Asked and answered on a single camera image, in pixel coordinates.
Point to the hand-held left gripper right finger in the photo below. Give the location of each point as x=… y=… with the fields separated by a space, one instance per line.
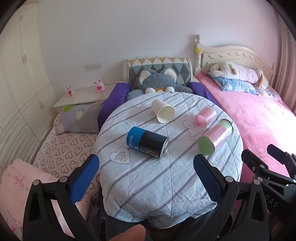
x=208 y=178

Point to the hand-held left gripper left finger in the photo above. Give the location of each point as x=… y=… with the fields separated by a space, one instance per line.
x=84 y=178

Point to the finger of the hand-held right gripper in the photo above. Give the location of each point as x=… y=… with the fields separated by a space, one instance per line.
x=256 y=162
x=281 y=154

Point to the white paper cup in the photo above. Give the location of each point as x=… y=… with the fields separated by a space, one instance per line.
x=165 y=113

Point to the small pink cup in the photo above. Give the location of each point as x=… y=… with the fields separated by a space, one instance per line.
x=205 y=117

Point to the person's left hand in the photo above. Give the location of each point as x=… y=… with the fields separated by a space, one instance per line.
x=129 y=234

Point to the heart print bed sheet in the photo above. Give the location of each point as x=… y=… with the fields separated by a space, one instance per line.
x=69 y=148

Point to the pink fleece bed blanket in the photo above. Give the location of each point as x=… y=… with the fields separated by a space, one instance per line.
x=254 y=120

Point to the pink canister with green lid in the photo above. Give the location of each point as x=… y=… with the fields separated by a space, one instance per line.
x=216 y=136

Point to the striped cloth covered round table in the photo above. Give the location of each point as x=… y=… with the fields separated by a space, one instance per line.
x=150 y=183

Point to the grey floral pillow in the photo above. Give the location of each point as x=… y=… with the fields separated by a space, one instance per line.
x=78 y=118

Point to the pink printed pillow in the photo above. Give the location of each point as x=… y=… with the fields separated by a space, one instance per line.
x=270 y=93

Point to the folded pink blanket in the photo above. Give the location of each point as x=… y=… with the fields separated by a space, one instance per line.
x=16 y=185

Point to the blue and black can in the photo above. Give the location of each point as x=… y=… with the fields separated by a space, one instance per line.
x=148 y=141

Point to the purple bed bumper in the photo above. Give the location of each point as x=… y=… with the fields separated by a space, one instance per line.
x=111 y=102

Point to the blue printed pillow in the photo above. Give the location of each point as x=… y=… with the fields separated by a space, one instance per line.
x=233 y=84

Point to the cream nightstand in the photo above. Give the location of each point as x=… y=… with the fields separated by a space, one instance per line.
x=85 y=95

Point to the pink curtain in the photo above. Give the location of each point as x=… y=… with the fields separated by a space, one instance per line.
x=286 y=69

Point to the long white plush toy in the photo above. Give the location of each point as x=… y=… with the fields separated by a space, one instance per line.
x=240 y=71

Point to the grey cat plush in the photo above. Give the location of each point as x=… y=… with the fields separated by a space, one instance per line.
x=157 y=81

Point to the cream wooden headboard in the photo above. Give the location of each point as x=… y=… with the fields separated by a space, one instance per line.
x=231 y=53

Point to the cream wardrobe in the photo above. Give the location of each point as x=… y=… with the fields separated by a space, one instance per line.
x=23 y=81

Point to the yellow flower decoration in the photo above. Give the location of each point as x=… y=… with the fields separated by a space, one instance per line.
x=198 y=50

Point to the white wall outlet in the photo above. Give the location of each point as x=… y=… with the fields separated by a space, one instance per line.
x=93 y=66

